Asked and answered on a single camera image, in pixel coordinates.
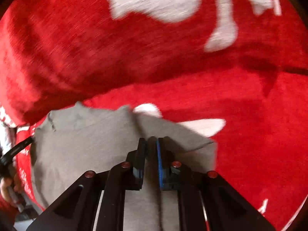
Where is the person's left hand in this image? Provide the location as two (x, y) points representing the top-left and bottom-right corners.
(0, 172), (25, 207)

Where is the grey knit garment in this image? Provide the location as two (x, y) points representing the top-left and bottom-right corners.
(30, 103), (226, 230)

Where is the white patterned cloth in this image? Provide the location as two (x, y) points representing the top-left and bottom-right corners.
(1, 105), (17, 154)

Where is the red sofa cover with characters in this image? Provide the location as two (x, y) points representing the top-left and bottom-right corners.
(1, 0), (307, 230)

